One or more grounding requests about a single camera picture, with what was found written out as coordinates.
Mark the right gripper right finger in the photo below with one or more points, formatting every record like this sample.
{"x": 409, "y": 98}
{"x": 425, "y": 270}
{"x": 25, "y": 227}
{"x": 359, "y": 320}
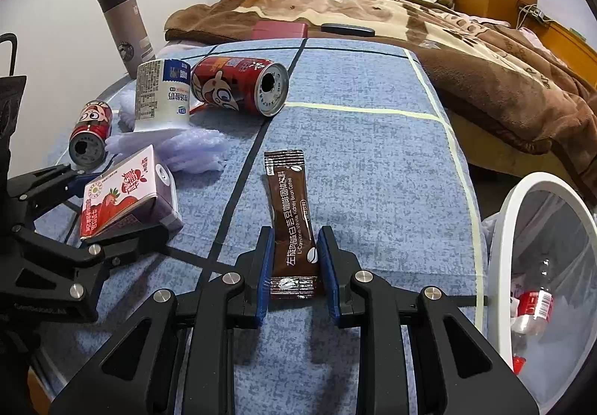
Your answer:
{"x": 416, "y": 348}

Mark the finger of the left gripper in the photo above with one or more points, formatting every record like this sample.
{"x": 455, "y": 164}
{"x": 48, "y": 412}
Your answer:
{"x": 42, "y": 267}
{"x": 30, "y": 196}

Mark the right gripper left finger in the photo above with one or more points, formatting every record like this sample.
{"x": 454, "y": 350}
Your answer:
{"x": 176, "y": 352}

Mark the red milk can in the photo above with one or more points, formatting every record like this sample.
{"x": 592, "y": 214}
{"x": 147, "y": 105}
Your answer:
{"x": 254, "y": 86}
{"x": 88, "y": 139}

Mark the strawberry milk carton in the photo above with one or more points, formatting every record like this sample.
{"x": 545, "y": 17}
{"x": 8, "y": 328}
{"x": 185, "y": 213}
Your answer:
{"x": 138, "y": 190}

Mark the clear plastic cola bottle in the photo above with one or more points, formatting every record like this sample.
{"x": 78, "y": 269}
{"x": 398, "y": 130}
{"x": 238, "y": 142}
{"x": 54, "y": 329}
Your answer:
{"x": 534, "y": 301}

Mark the brown coffee sachet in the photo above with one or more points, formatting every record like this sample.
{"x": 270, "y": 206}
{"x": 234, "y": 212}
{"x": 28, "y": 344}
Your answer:
{"x": 296, "y": 273}

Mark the white foam fruit net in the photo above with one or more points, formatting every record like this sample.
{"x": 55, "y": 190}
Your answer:
{"x": 190, "y": 149}

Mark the white yogurt cup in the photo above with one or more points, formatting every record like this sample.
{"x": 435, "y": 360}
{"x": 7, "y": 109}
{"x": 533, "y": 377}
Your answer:
{"x": 162, "y": 95}

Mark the white round trash bin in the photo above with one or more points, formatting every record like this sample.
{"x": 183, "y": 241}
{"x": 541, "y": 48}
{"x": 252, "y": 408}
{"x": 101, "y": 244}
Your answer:
{"x": 543, "y": 216}

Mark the grey brown thermos cup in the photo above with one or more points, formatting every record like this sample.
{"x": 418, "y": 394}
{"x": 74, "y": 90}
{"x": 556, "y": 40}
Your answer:
{"x": 128, "y": 32}

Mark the blue checked tablecloth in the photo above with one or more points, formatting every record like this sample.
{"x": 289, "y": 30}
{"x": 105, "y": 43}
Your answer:
{"x": 361, "y": 145}

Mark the dark red box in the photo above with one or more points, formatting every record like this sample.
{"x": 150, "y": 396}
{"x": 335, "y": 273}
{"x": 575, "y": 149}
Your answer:
{"x": 263, "y": 30}

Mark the black remote control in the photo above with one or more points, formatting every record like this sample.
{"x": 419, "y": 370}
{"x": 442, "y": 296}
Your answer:
{"x": 347, "y": 30}

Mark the orange wooden headboard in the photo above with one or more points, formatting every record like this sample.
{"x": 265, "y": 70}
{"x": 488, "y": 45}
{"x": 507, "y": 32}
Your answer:
{"x": 576, "y": 53}

